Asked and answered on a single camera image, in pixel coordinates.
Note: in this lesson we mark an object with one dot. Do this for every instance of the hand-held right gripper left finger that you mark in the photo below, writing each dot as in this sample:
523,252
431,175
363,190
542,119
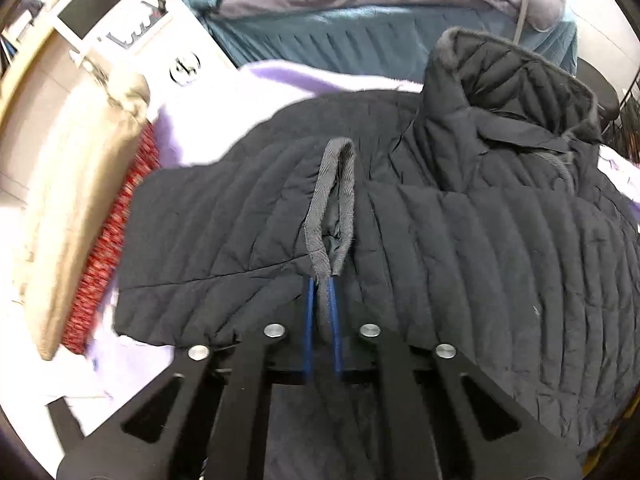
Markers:
310,340

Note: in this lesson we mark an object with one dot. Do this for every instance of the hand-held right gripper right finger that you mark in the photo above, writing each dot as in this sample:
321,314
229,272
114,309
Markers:
337,345

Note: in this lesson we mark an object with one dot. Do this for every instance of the beige folded quilt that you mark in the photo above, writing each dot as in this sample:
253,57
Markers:
75,200

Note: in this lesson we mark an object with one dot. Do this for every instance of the white framed screen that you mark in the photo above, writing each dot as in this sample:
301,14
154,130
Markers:
95,2

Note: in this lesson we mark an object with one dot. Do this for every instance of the black quilted jacket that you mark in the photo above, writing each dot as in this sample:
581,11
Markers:
450,260

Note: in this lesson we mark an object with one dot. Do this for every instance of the purple floral bed sheet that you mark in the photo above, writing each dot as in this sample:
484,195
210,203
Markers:
200,130

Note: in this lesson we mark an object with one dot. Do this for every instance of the teal bed cover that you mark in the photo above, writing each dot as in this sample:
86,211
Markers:
325,35

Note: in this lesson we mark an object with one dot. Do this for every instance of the black round stool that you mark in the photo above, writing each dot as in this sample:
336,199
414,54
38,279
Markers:
602,90

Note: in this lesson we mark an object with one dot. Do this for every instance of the red floral cloth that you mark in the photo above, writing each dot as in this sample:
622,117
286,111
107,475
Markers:
115,230

